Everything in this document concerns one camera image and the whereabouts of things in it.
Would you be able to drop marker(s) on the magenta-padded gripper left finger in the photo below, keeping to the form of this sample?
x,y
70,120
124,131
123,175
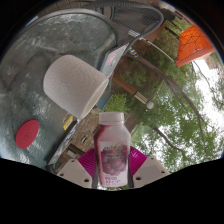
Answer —
x,y
75,173

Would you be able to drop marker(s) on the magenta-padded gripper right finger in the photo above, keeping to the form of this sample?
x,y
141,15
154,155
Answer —
x,y
150,171

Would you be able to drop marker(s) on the pink juice bottle white cap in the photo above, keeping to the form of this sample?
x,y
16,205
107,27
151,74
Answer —
x,y
111,150

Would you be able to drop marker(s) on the small yellow card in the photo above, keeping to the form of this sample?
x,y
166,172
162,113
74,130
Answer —
x,y
68,122

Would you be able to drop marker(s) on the flat round red coaster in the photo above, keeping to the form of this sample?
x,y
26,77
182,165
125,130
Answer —
x,y
27,134

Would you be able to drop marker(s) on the potted green plant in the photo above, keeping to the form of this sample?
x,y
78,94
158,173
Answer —
x,y
115,103

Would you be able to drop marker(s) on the white textured cup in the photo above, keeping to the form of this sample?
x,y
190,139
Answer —
x,y
75,85

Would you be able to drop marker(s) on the silver laptop with stickers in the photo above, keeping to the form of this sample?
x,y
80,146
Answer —
x,y
111,61

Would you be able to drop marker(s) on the blue yellow striped bollard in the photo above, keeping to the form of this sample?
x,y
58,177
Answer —
x,y
132,52

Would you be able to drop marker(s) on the orange canopy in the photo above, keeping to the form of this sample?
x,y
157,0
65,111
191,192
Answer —
x,y
193,45

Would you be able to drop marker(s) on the grey wicker chair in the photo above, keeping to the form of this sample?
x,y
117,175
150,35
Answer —
x,y
133,20

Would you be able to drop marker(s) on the wooden lamp post white globe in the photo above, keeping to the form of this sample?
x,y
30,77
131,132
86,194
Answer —
x,y
128,87

